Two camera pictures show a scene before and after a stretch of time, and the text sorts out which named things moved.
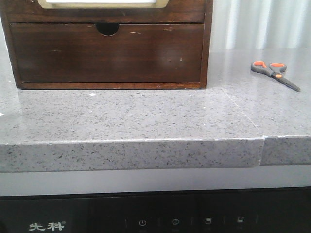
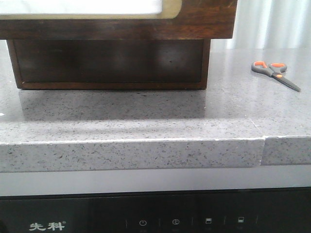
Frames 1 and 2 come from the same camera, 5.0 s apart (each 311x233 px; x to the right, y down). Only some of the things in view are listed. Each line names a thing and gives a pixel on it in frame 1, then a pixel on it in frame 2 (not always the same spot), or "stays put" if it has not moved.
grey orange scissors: [275, 70] stays put
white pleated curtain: [260, 24] stays put
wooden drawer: [174, 11] → [198, 19]
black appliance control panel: [280, 210] stays put
